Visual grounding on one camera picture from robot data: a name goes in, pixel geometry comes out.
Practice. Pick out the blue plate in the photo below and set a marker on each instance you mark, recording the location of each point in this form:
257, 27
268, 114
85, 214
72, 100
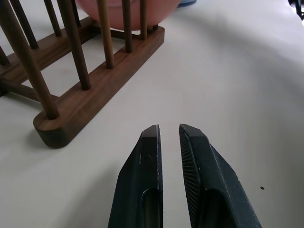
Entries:
186, 2

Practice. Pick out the dark object at table edge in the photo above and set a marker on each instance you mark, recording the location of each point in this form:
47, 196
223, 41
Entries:
298, 7

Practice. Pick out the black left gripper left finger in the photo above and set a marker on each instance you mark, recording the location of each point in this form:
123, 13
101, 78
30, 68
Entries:
135, 180

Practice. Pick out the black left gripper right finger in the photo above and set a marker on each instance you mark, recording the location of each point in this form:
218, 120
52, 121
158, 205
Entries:
213, 180

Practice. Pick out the pink bowl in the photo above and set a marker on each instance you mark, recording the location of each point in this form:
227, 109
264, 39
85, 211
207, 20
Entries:
118, 14

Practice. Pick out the wooden dish rack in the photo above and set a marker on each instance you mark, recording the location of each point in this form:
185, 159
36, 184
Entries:
99, 78

